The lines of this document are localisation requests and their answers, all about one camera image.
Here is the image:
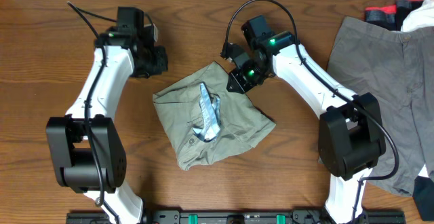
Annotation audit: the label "black and red garment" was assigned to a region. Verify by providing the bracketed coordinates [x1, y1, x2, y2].
[364, 0, 423, 31]

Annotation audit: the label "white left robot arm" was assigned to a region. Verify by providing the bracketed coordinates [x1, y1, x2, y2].
[46, 7, 168, 223]

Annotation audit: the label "dark grey shorts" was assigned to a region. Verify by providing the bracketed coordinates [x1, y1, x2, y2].
[327, 17, 433, 196]

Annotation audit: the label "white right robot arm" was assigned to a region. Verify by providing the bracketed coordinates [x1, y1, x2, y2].
[220, 15, 386, 223]

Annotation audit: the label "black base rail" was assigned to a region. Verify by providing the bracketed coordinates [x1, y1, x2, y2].
[66, 209, 407, 224]

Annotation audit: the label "white garment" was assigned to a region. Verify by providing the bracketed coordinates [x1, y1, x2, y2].
[400, 0, 434, 33]

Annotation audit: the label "light khaki green shorts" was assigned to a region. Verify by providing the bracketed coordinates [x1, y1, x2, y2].
[153, 62, 275, 170]

